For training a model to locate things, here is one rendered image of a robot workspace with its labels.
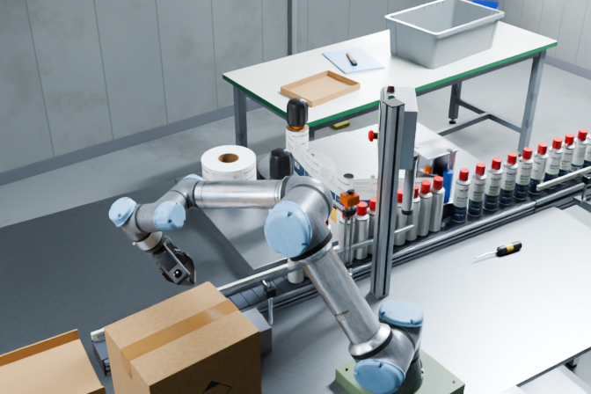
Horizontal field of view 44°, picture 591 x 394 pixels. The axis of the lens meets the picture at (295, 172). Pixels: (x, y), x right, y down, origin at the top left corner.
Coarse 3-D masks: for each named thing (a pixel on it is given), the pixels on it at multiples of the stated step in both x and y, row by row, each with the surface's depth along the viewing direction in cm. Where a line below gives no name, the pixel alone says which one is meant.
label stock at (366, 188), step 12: (312, 168) 269; (324, 168) 262; (420, 168) 259; (324, 180) 265; (336, 180) 258; (348, 180) 253; (360, 180) 253; (372, 180) 253; (420, 180) 254; (432, 180) 254; (336, 192) 260; (360, 192) 255; (372, 192) 256
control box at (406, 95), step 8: (384, 88) 217; (400, 88) 217; (408, 88) 217; (384, 96) 213; (400, 96) 212; (408, 96) 212; (408, 104) 208; (416, 104) 208; (408, 112) 204; (416, 112) 204; (408, 120) 206; (416, 120) 206; (408, 128) 207; (416, 128) 207; (408, 136) 208; (408, 144) 209; (408, 152) 211; (400, 160) 212; (408, 160) 212; (400, 168) 213; (408, 168) 213
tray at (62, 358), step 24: (72, 336) 216; (0, 360) 207; (24, 360) 210; (48, 360) 210; (72, 360) 210; (0, 384) 202; (24, 384) 202; (48, 384) 202; (72, 384) 202; (96, 384) 202
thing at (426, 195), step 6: (426, 180) 248; (420, 186) 248; (426, 186) 246; (420, 192) 248; (426, 192) 247; (420, 198) 248; (426, 198) 247; (420, 204) 249; (426, 204) 248; (420, 210) 250; (426, 210) 250; (420, 216) 251; (426, 216) 251; (420, 222) 252; (426, 222) 252; (420, 228) 253; (426, 228) 253; (420, 234) 254; (426, 234) 255
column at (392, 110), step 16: (384, 112) 204; (400, 112) 203; (384, 128) 206; (400, 128) 206; (384, 144) 209; (400, 144) 208; (384, 160) 210; (384, 176) 212; (384, 192) 214; (384, 208) 217; (384, 224) 220; (384, 240) 223; (384, 256) 226; (384, 272) 231; (384, 288) 234
